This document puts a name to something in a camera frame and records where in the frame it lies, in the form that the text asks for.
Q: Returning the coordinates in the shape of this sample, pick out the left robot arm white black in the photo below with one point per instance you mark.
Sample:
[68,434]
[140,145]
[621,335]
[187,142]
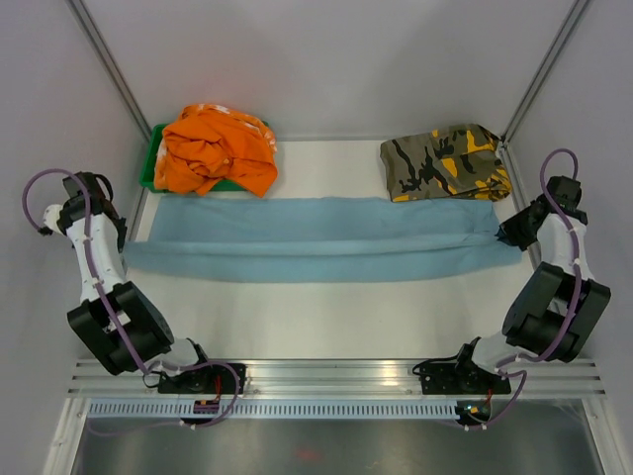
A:
[114,319]

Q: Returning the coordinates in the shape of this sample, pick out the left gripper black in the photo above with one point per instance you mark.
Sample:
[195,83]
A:
[121,235]

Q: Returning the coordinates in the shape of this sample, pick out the aluminium front rail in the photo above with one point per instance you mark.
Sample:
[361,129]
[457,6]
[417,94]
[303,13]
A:
[343,379]

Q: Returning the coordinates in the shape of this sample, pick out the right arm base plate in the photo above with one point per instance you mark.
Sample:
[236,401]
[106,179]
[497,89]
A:
[450,378]

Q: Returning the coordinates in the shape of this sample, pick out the aluminium frame post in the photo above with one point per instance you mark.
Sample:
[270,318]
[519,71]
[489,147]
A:
[562,39]
[98,43]

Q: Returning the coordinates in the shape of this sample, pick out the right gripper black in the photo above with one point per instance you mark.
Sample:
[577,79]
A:
[509,234]

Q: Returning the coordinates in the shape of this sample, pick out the slotted cable duct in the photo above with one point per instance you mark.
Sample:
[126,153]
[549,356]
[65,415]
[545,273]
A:
[276,409]

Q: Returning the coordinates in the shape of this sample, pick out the camouflage folded trousers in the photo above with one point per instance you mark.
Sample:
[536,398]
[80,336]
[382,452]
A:
[458,162]

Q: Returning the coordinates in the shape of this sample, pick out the right aluminium frame post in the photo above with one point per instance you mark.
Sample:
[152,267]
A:
[562,39]

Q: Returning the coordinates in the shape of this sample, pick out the orange trousers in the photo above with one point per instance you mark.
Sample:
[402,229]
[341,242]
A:
[209,144]

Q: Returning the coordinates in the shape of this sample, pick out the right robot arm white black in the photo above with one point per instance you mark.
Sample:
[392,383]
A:
[560,304]

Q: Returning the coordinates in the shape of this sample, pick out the light blue trousers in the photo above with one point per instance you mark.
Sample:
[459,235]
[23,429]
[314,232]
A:
[322,240]

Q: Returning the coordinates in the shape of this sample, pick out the green plastic bin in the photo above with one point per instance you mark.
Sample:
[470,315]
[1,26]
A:
[146,178]

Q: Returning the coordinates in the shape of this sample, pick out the left aluminium frame post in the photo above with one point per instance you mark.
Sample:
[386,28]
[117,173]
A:
[98,43]

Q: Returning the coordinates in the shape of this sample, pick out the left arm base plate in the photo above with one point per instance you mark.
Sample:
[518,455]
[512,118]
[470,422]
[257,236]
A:
[206,381]

